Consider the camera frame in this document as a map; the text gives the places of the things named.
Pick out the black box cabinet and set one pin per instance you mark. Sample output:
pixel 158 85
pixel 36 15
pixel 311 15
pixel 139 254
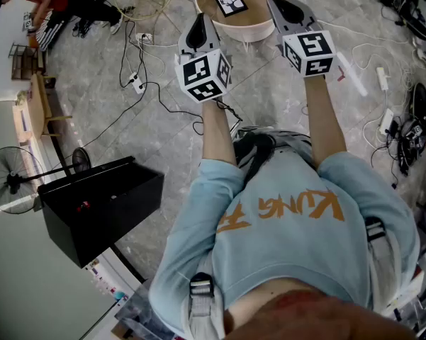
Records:
pixel 102 204

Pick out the black pedestal fan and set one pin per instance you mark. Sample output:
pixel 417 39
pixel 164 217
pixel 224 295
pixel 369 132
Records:
pixel 10 181

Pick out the round wooden table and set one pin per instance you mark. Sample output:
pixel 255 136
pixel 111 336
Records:
pixel 255 18

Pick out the white power strip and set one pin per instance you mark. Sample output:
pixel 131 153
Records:
pixel 386 120
pixel 382 78
pixel 136 83
pixel 145 37

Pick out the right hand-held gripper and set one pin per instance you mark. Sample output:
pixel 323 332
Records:
pixel 313 53

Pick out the person's left forearm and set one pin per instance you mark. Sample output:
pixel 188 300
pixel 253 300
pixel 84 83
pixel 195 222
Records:
pixel 218 133

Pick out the black bag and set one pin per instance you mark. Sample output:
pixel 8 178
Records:
pixel 407 5

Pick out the person's light blue sweatshirt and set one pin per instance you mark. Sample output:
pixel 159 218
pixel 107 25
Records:
pixel 287 253

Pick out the small dark wooden rack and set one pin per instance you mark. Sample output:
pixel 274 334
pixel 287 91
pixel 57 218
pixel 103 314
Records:
pixel 25 62

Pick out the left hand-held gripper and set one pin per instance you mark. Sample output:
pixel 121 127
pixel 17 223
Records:
pixel 202 73

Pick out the black framed antler picture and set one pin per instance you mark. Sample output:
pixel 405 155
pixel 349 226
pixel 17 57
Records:
pixel 231 2

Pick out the person's right forearm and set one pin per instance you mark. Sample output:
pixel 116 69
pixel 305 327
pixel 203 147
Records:
pixel 322 119

